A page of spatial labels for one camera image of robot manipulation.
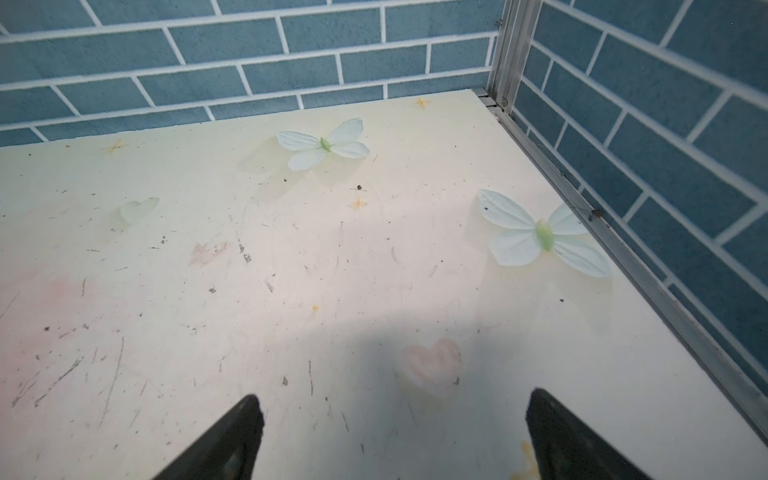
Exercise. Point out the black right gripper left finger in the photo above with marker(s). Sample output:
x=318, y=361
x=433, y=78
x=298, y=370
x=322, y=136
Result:
x=227, y=450

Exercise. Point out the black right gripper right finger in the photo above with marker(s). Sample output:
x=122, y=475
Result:
x=566, y=448

